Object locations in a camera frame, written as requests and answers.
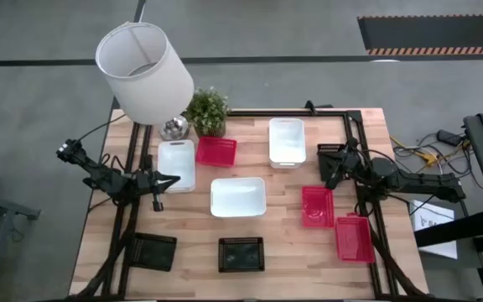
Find green plant in ribbed pot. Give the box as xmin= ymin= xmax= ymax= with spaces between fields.
xmin=184 ymin=86 xmax=231 ymax=139

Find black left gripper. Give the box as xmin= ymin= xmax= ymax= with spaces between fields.
xmin=134 ymin=167 xmax=182 ymax=213

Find white shade table lamp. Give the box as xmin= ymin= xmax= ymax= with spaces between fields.
xmin=95 ymin=21 xmax=195 ymax=142

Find black hazard-striped floor mat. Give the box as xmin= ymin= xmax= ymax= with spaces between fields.
xmin=356 ymin=14 xmax=483 ymax=57

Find black aluminium table frame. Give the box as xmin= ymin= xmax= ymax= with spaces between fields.
xmin=67 ymin=107 xmax=429 ymax=302

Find black power adapter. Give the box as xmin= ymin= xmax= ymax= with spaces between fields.
xmin=435 ymin=129 xmax=462 ymax=147

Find black floor cables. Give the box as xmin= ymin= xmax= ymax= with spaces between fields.
xmin=392 ymin=132 xmax=475 ymax=180

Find black hanging cable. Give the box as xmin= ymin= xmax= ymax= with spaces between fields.
xmin=73 ymin=112 xmax=128 ymax=143

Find black clamp mount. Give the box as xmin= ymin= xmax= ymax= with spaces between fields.
xmin=303 ymin=99 xmax=335 ymax=115

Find red plastic mesh basket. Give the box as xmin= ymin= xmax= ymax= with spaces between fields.
xmin=300 ymin=185 xmax=336 ymax=230
xmin=335 ymin=215 xmax=377 ymax=265
xmin=195 ymin=136 xmax=239 ymax=169

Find yellow floor cable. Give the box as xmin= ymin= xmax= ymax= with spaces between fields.
xmin=390 ymin=134 xmax=439 ymax=167

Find white paper sheet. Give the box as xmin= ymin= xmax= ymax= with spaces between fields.
xmin=408 ymin=199 xmax=459 ymax=261

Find black plastic slotted basket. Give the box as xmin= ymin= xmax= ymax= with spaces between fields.
xmin=129 ymin=232 xmax=179 ymax=273
xmin=217 ymin=236 xmax=266 ymax=274
xmin=317 ymin=143 xmax=347 ymax=182

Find white plastic bin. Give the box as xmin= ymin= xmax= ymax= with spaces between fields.
xmin=210 ymin=176 xmax=267 ymax=219
xmin=267 ymin=117 xmax=308 ymax=170
xmin=157 ymin=139 xmax=197 ymax=194

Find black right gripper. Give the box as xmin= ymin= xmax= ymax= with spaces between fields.
xmin=319 ymin=136 xmax=364 ymax=190

